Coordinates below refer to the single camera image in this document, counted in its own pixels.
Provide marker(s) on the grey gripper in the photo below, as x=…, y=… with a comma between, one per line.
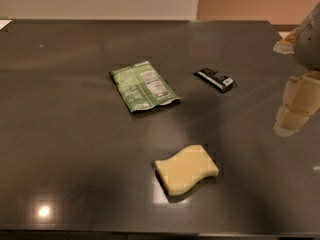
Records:
x=309, y=47

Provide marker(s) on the green jalapeno chip bag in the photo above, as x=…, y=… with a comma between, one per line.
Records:
x=142, y=87

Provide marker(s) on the black snack bar wrapper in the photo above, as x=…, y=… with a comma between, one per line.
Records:
x=218, y=80

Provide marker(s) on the yellow wavy sponge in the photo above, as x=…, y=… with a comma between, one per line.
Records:
x=185, y=169

